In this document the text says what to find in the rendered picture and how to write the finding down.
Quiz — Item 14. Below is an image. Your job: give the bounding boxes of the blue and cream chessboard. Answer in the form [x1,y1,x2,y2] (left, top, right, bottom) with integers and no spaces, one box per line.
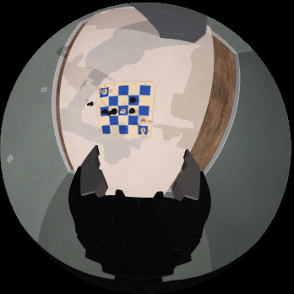
[97,82,155,139]

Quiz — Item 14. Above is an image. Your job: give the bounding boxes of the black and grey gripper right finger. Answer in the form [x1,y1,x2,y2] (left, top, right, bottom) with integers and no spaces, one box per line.
[171,150,211,239]

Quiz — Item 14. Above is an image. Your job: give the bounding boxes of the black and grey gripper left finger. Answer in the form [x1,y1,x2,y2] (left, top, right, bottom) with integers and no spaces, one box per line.
[68,145,108,234]

